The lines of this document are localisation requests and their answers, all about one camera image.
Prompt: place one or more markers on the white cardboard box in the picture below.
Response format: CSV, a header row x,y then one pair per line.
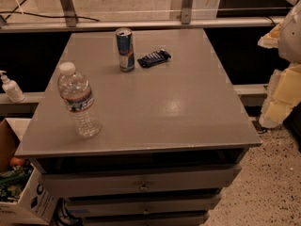
x,y
35,205

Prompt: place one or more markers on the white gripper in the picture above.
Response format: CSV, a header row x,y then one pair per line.
x,y
292,39

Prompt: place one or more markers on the middle grey drawer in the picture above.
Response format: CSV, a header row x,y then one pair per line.
x,y
143,206

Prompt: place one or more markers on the top grey drawer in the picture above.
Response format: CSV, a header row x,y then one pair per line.
x,y
139,181

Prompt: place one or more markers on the grey drawer cabinet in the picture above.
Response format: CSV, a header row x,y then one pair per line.
x,y
183,113

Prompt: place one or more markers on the white pump sanitizer bottle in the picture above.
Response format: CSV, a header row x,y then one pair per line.
x,y
11,88

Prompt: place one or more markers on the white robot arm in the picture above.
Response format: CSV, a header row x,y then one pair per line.
x,y
289,41

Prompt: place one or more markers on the bottom grey drawer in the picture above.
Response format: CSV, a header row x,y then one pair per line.
x,y
193,218

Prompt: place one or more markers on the metal frame rail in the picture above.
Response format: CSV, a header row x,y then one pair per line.
x,y
150,25

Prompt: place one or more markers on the dark blue rxbar wrapper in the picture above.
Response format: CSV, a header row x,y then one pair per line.
x,y
154,58

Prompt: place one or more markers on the grey drawer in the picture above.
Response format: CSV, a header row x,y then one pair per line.
x,y
193,218
139,181
143,206

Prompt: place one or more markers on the blue silver energy drink can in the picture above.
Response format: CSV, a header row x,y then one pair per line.
x,y
124,37

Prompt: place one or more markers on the clear plastic water bottle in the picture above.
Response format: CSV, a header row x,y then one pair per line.
x,y
76,92

